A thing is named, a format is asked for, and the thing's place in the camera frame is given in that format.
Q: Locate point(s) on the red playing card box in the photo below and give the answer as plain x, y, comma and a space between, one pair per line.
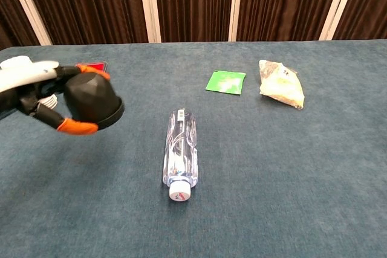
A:
98, 66

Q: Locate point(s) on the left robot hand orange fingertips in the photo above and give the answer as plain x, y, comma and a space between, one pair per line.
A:
24, 73

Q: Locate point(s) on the beige snack packet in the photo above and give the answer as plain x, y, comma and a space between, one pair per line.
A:
279, 85

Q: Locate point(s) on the white partition frame post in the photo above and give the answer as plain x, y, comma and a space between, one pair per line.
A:
236, 7
28, 7
338, 7
149, 7

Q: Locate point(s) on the clear plastic water bottle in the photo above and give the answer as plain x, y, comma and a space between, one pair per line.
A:
181, 146

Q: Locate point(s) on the blue felt table cover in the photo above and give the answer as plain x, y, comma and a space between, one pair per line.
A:
272, 164

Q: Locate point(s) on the green sachet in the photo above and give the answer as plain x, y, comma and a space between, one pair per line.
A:
225, 82

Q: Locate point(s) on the black upside-down bowl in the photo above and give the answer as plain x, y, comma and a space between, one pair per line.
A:
90, 98

